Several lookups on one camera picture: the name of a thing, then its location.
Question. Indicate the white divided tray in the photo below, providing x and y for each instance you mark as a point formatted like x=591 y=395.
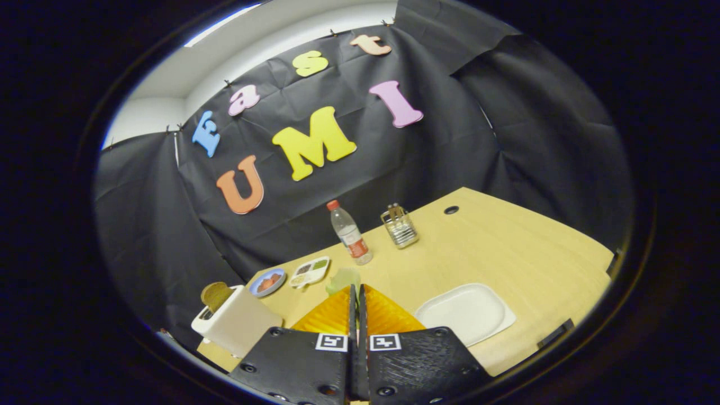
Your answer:
x=309 y=272

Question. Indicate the white toaster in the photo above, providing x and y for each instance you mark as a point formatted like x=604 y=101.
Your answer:
x=242 y=323

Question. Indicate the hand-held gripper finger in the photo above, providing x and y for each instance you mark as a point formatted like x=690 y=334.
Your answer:
x=363 y=318
x=352 y=315

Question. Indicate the blue plate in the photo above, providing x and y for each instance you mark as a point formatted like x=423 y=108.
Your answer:
x=256 y=291

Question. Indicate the white square plate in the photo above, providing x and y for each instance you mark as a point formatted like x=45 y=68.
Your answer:
x=467 y=312

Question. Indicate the reddish meat slices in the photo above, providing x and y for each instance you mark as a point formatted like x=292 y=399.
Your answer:
x=269 y=282

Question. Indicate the green lettuce leaf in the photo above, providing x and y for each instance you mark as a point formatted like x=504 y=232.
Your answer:
x=343 y=278

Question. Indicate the brown bread slice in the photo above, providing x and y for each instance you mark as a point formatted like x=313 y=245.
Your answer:
x=216 y=296

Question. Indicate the clear red-capped water bottle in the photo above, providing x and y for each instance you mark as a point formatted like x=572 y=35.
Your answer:
x=350 y=233

